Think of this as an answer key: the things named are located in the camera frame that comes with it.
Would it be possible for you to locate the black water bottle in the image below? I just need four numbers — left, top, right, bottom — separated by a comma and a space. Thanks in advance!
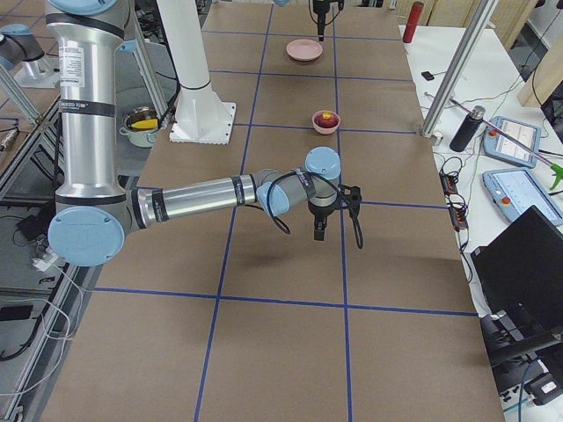
449, 105, 486, 152

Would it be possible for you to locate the pink plate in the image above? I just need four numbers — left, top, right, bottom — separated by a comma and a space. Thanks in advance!
286, 39, 324, 62

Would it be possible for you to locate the far teach pendant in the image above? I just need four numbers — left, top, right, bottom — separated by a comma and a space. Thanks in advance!
482, 116, 541, 169

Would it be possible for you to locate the teach pendant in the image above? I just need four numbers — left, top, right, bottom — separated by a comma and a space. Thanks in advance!
482, 168, 562, 226
482, 116, 541, 169

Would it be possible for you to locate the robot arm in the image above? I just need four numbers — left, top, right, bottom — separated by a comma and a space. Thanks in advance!
46, 1, 344, 267
273, 0, 333, 42

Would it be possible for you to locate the pink bowl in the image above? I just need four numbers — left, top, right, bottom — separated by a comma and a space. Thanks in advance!
311, 110, 340, 135

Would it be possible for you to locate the red apple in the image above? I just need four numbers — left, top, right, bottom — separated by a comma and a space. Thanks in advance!
316, 112, 339, 127

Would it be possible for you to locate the white pot with food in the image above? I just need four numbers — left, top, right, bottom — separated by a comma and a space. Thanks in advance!
119, 106, 159, 149

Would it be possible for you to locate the near teach pendant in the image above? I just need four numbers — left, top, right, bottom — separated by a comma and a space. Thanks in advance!
482, 168, 562, 226

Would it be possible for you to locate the black laptop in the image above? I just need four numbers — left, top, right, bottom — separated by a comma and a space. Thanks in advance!
471, 206, 562, 372

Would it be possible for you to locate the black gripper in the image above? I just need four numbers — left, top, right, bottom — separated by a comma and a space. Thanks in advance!
308, 197, 340, 241
312, 0, 331, 41

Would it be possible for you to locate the orange black usb hub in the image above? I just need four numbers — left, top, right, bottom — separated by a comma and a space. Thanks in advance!
439, 172, 469, 232

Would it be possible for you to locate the green handled grabber tool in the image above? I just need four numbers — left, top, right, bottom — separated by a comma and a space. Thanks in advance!
449, 98, 563, 197

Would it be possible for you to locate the aluminium frame post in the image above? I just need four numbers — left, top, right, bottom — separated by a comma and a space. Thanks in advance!
420, 0, 498, 138

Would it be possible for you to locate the small black device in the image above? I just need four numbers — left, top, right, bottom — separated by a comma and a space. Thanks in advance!
420, 71, 435, 81

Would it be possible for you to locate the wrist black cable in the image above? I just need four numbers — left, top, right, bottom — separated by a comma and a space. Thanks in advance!
245, 169, 365, 251

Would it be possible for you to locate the white camera mast base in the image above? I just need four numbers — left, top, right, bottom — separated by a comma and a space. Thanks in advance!
157, 0, 237, 145

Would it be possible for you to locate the red bottle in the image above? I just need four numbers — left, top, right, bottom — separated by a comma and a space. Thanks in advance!
402, 1, 424, 44

